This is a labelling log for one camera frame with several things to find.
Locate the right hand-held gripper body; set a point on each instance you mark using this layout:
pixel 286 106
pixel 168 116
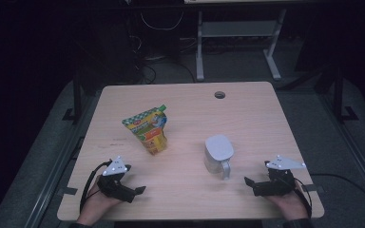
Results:
pixel 280 185

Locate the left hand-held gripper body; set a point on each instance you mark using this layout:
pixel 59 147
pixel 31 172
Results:
pixel 111 186

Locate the clear jar with grey lid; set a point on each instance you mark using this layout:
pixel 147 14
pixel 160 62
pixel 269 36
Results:
pixel 218 152

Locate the yellow green snack pouch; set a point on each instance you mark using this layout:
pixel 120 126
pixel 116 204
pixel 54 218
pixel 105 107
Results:
pixel 149 129

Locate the person's right hand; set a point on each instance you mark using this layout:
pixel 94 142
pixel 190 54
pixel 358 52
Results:
pixel 290 204

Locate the person's left hand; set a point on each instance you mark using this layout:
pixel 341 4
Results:
pixel 93 205

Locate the black tape strip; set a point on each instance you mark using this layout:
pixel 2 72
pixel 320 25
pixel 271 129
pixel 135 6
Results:
pixel 312 188
pixel 70 191

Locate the black metal stand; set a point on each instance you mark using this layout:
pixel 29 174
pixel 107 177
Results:
pixel 339 95
pixel 77 98

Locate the metal floor rail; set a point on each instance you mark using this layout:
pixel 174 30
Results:
pixel 355 148
pixel 57 171

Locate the white metal desk frame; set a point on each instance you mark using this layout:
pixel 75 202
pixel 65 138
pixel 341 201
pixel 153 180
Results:
pixel 199 47

